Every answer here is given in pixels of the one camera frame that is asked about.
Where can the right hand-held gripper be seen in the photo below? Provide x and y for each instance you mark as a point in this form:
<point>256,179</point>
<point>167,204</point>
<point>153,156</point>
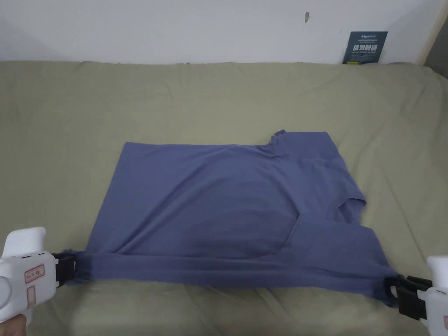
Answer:
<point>434,297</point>

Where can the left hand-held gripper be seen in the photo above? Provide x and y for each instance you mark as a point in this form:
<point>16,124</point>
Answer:
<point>24,273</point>

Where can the dark blue shirt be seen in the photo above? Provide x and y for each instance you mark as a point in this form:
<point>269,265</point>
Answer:
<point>224,217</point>

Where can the person's left hand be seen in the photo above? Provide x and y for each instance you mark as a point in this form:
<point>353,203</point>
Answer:
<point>12,325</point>

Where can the bed with pale green sheet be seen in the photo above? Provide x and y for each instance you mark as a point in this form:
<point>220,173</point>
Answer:
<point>105,112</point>

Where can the dark blue printed card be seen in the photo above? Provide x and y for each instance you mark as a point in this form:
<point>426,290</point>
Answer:
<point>364,47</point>

